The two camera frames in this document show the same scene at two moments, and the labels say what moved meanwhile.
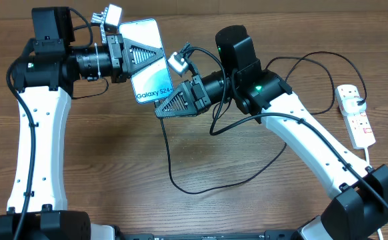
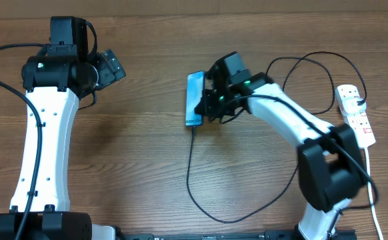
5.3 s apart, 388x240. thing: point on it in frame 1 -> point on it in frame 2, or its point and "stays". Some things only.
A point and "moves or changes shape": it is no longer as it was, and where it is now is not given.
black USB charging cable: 260,167 -> 303,59
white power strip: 358,125 stays
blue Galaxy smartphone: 153,82 moves or changes shape
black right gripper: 186,89 -> 209,110
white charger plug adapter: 351,107 stays
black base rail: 268,235 stays
